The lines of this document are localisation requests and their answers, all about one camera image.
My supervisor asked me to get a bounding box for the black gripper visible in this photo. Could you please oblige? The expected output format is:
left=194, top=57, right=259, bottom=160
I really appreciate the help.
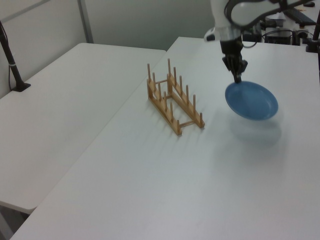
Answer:
left=219, top=37, right=249, bottom=84

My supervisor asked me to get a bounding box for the blue round plate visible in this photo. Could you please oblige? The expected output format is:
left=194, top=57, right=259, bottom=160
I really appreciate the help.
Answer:
left=224, top=80, right=279, bottom=122

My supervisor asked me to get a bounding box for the wooden plate rack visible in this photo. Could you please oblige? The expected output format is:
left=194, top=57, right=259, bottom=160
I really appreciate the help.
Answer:
left=145, top=57, right=206, bottom=138

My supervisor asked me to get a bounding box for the black electronics box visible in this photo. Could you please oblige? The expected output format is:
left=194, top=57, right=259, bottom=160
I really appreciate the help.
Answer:
left=264, top=29, right=294, bottom=45

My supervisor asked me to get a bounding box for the black clamp pole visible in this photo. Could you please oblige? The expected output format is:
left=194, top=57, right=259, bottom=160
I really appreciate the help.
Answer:
left=305, top=13, right=320, bottom=54

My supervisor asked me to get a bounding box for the black pole with white band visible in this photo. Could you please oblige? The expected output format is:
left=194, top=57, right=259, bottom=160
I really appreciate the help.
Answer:
left=0, top=19, right=32, bottom=93

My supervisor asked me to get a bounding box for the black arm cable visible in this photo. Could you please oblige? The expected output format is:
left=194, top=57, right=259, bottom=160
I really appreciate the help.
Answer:
left=241, top=27, right=259, bottom=49

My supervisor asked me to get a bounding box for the grey metal partition post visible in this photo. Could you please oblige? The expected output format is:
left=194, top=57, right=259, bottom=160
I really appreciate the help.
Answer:
left=76, top=0, right=95, bottom=44

